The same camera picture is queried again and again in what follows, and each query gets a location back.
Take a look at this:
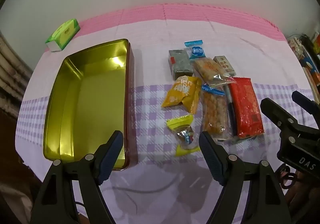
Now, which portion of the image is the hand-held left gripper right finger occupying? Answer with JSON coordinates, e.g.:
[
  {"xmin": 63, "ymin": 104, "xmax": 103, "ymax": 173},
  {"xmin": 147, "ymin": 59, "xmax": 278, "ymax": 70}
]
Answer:
[{"xmin": 199, "ymin": 131, "xmax": 292, "ymax": 224}]

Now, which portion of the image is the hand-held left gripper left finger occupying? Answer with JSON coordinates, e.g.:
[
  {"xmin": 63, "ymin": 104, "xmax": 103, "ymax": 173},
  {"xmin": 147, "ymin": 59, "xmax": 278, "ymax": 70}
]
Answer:
[{"xmin": 30, "ymin": 130, "xmax": 124, "ymax": 224}]

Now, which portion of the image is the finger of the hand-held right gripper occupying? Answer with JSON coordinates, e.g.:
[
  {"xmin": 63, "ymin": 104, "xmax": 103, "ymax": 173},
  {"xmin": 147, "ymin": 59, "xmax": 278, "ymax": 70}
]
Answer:
[
  {"xmin": 292, "ymin": 91, "xmax": 320, "ymax": 115},
  {"xmin": 260, "ymin": 98, "xmax": 298, "ymax": 131}
]

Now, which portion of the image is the clear yellow-ended candy packet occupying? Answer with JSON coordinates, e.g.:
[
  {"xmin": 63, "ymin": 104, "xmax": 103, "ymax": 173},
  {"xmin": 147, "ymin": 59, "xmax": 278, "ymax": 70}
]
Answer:
[{"xmin": 166, "ymin": 114, "xmax": 201, "ymax": 157}]

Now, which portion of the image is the red snack packet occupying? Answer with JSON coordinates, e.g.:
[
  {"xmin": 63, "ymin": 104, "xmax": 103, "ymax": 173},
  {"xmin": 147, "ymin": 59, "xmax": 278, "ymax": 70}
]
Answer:
[{"xmin": 229, "ymin": 77, "xmax": 265, "ymax": 139}]

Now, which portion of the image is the clear lumpy snack packet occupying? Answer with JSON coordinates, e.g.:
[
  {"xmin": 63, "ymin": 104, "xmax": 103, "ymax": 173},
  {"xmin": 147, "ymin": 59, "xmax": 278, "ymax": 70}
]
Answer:
[{"xmin": 202, "ymin": 89, "xmax": 234, "ymax": 142}]

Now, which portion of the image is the gold and brown tin box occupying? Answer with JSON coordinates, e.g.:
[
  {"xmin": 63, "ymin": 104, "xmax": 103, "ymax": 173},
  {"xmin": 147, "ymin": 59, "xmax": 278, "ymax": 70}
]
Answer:
[{"xmin": 42, "ymin": 39, "xmax": 138, "ymax": 171}]

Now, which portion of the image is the yellow snack packet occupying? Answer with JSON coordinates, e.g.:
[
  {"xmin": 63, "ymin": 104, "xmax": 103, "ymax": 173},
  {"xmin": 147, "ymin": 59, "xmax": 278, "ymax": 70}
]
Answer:
[{"xmin": 161, "ymin": 76, "xmax": 202, "ymax": 115}]

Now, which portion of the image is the beige cake packet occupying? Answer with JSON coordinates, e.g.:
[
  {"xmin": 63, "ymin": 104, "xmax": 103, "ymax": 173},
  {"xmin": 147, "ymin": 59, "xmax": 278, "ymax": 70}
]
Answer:
[{"xmin": 213, "ymin": 55, "xmax": 237, "ymax": 77}]

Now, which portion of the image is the clear crisp packet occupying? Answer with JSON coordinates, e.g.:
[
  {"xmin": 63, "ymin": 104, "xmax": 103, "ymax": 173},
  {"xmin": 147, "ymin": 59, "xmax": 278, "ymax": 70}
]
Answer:
[{"xmin": 194, "ymin": 58, "xmax": 233, "ymax": 87}]

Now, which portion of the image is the grey-green cake packet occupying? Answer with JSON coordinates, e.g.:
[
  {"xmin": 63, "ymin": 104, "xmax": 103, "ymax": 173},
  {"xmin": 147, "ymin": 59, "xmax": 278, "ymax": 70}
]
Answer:
[{"xmin": 168, "ymin": 49, "xmax": 194, "ymax": 81}]

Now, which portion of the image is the pile of colourful boxes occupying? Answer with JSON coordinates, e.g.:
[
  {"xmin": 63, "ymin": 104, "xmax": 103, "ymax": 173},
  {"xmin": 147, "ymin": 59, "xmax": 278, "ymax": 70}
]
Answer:
[{"xmin": 287, "ymin": 31, "xmax": 320, "ymax": 104}]

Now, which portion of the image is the black marker pen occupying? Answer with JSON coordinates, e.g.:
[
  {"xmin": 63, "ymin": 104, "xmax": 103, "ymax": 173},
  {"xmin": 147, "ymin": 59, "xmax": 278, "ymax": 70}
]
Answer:
[{"xmin": 224, "ymin": 81, "xmax": 237, "ymax": 137}]

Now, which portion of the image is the pink and purple plaid cloth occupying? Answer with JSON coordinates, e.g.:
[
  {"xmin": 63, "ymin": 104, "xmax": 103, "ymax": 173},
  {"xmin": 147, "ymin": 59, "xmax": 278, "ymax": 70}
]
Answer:
[{"xmin": 15, "ymin": 17, "xmax": 320, "ymax": 224}]

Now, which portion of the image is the white radiator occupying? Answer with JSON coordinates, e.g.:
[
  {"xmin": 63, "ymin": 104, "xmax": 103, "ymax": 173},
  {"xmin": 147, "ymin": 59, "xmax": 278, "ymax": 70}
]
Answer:
[{"xmin": 0, "ymin": 34, "xmax": 33, "ymax": 114}]

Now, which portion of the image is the green tissue pack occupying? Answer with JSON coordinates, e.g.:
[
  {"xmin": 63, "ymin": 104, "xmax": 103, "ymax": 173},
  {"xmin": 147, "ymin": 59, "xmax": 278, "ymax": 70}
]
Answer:
[{"xmin": 45, "ymin": 18, "xmax": 80, "ymax": 52}]

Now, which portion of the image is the pink foam mat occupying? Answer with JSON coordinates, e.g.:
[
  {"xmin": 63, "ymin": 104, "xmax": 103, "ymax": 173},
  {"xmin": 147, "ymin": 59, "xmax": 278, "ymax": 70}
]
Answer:
[{"xmin": 77, "ymin": 3, "xmax": 287, "ymax": 41}]

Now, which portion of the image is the black cable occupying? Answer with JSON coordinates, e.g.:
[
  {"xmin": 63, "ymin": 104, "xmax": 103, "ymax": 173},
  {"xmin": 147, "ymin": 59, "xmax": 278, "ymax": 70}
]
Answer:
[{"xmin": 279, "ymin": 164, "xmax": 298, "ymax": 190}]

